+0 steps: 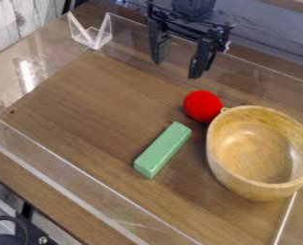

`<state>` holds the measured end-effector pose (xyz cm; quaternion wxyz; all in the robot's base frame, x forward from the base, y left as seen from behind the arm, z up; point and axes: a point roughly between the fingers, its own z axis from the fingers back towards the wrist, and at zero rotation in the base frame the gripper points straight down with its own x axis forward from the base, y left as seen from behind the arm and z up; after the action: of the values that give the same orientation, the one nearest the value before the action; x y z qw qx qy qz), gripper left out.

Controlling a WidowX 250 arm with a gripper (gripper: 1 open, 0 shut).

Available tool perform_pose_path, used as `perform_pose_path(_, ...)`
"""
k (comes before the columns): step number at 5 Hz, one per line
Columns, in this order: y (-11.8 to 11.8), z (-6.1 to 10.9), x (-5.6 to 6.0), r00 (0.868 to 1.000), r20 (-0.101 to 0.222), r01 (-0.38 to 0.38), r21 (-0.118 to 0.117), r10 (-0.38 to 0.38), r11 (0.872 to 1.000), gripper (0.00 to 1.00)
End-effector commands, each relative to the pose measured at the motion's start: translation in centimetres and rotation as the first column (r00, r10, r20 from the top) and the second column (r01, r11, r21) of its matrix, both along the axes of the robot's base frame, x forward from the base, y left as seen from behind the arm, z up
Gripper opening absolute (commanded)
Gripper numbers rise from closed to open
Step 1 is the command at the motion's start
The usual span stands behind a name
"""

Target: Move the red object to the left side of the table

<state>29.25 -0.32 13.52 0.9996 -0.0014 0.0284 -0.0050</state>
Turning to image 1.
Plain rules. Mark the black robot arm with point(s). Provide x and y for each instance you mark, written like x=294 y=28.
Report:
x=188 y=19

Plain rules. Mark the wooden bowl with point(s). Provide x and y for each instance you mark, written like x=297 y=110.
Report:
x=254 y=150

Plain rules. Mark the clear acrylic enclosure wall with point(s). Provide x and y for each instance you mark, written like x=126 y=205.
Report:
x=81 y=112

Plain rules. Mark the green rectangular block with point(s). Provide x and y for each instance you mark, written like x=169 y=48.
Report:
x=156 y=156

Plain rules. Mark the black metal clamp base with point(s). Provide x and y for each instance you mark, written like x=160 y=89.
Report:
x=28 y=234

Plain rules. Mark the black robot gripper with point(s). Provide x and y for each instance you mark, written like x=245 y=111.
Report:
x=193 y=20

